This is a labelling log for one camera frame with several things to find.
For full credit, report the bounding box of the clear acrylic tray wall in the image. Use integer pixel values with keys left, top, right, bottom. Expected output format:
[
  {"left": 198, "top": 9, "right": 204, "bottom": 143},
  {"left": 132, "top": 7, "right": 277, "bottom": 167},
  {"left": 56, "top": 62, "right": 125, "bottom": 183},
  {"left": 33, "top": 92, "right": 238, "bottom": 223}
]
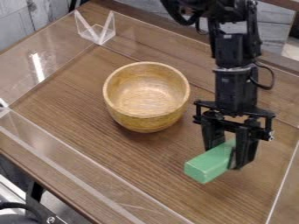
[{"left": 0, "top": 15, "right": 299, "bottom": 224}]

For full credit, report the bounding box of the black cable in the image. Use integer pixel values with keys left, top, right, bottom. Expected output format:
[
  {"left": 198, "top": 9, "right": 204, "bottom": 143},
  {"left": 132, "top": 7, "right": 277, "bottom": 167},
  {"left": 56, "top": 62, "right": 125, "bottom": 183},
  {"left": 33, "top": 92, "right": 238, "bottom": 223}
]
[{"left": 0, "top": 201, "right": 38, "bottom": 224}]

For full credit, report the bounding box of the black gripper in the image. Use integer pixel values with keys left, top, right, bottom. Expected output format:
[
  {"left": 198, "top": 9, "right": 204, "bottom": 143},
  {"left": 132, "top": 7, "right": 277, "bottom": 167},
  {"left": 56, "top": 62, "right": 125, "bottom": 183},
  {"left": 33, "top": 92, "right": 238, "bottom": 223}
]
[{"left": 193, "top": 66, "right": 274, "bottom": 170}]

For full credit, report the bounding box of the black table leg bracket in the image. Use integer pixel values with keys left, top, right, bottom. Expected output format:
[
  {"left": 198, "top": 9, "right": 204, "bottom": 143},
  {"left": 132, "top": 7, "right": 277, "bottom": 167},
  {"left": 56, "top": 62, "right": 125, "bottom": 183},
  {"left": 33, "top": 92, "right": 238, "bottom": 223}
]
[{"left": 25, "top": 181, "right": 68, "bottom": 224}]

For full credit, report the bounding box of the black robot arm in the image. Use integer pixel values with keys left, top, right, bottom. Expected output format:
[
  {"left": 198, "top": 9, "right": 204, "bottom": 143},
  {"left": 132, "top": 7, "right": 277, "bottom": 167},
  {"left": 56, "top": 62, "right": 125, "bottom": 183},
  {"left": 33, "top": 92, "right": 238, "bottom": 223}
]
[{"left": 160, "top": 0, "right": 274, "bottom": 169}]

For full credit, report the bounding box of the green rectangular block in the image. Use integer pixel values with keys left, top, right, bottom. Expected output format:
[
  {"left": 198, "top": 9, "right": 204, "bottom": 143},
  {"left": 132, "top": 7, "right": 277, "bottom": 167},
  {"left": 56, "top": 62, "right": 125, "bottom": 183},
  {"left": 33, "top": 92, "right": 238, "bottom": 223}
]
[{"left": 182, "top": 139, "right": 236, "bottom": 184}]

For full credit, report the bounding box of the brown wooden bowl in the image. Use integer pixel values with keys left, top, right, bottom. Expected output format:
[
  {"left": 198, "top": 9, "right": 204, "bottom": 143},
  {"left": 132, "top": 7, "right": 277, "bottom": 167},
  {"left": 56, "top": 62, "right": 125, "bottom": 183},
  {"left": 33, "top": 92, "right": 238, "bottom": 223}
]
[{"left": 102, "top": 61, "right": 190, "bottom": 133}]

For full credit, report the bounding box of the clear acrylic corner bracket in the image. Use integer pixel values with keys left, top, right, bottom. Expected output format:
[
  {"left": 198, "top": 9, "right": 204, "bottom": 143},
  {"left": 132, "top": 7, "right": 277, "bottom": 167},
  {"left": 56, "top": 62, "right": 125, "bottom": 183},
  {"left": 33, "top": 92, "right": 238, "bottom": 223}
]
[{"left": 73, "top": 10, "right": 116, "bottom": 46}]

